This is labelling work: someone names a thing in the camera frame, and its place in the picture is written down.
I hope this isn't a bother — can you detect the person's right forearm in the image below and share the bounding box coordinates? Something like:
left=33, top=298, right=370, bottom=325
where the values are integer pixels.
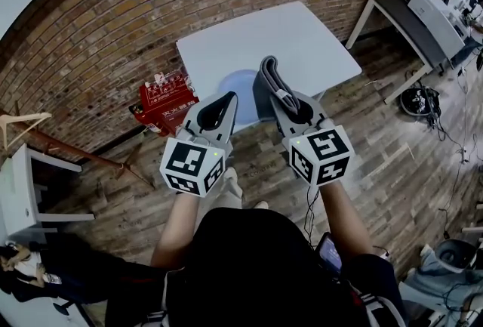
left=318, top=184, right=373, bottom=257

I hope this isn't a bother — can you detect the black device with screen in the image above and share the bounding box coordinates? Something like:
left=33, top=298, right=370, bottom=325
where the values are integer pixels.
left=315, top=231, right=343, bottom=276

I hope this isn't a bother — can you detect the person's left leg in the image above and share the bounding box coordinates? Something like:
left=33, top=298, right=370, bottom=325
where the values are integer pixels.
left=217, top=166, right=245, bottom=211

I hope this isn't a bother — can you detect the white cabinet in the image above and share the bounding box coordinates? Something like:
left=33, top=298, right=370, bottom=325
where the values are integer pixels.
left=0, top=143, right=96, bottom=239

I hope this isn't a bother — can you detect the white printer on desk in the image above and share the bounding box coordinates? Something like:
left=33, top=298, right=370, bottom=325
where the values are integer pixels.
left=428, top=8, right=467, bottom=58

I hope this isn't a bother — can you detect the pale wooden clothes hanger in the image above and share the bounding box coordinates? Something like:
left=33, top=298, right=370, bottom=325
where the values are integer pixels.
left=0, top=112, right=53, bottom=152

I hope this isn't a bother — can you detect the blue denim garment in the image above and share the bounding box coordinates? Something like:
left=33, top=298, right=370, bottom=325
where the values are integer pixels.
left=399, top=245, right=483, bottom=315

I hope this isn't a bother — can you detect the red fire extinguisher box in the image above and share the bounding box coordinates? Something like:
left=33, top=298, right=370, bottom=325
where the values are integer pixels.
left=138, top=71, right=200, bottom=137

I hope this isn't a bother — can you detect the gray cloth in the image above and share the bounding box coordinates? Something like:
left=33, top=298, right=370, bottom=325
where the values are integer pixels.
left=251, top=55, right=301, bottom=122

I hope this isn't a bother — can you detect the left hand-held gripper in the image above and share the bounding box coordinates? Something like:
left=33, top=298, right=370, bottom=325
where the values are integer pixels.
left=158, top=91, right=240, bottom=199

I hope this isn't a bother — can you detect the person's left forearm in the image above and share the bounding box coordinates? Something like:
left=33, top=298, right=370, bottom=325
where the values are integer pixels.
left=150, top=191, right=201, bottom=268

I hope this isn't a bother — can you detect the dark-topped white side table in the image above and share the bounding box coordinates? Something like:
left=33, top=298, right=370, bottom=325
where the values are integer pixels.
left=345, top=0, right=446, bottom=106

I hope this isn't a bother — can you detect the red fire extinguisher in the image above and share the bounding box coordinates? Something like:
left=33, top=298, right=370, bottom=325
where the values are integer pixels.
left=128, top=104, right=170, bottom=138

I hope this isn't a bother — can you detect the person's black shirt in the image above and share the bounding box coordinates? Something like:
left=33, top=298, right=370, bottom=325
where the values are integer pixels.
left=150, top=207, right=407, bottom=327

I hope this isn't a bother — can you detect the white power strip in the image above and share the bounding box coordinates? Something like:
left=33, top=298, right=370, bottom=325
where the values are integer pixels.
left=371, top=245, right=393, bottom=262

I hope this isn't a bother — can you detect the black jacket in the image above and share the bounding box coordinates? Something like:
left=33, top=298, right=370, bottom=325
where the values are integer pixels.
left=37, top=233, right=167, bottom=319

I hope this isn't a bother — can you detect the clear plastic bottle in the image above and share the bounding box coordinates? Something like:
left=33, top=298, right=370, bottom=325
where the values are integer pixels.
left=181, top=70, right=197, bottom=97

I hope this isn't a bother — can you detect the black round floor device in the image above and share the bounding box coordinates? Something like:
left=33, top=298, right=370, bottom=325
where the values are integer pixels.
left=399, top=87, right=441, bottom=116

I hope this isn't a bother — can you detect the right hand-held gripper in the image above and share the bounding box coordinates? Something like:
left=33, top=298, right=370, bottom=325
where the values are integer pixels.
left=267, top=90, right=356, bottom=188

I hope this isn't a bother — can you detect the gray office chair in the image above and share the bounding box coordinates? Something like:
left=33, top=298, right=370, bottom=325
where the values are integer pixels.
left=433, top=238, right=483, bottom=281

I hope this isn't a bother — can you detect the big blue plate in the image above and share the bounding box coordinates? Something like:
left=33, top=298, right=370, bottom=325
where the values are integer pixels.
left=217, top=68, right=261, bottom=126

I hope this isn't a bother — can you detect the black and beige bag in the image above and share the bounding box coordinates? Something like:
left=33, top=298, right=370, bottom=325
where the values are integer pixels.
left=0, top=242, right=63, bottom=304

